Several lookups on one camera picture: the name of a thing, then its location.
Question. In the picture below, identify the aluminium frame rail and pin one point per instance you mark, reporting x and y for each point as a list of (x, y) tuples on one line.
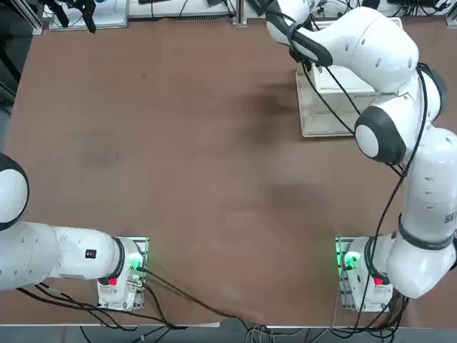
[(451, 19), (30, 16)]

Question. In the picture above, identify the white framed plate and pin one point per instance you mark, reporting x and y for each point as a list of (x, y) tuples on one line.
[(110, 19)]

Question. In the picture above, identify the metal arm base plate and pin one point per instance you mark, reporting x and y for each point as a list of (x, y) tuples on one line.
[(143, 242), (340, 300)]

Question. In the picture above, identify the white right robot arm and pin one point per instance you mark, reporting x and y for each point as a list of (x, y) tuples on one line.
[(428, 178)]

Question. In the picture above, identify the aluminium profile post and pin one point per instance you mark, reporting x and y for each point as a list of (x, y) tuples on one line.
[(240, 14)]

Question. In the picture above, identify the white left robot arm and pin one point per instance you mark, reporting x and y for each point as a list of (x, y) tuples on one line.
[(71, 257)]

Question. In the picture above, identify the white folding storage box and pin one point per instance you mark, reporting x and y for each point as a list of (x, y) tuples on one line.
[(321, 118)]

